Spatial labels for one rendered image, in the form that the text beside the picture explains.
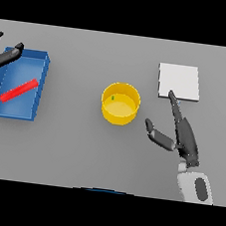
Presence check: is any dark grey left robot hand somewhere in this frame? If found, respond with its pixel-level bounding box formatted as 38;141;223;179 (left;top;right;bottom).
0;31;26;73

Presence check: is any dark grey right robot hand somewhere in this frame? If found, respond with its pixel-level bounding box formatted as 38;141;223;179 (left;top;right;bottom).
139;87;209;170

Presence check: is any red beaker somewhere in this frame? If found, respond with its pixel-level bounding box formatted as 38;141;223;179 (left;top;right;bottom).
0;75;40;108

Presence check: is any pale square scale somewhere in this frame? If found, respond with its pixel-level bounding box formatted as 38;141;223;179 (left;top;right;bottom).
154;62;204;104

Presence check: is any yellow bowl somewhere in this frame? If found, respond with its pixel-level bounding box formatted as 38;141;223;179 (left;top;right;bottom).
98;80;143;128

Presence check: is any blue tray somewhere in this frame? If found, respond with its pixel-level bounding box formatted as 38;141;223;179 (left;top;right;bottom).
0;45;52;123

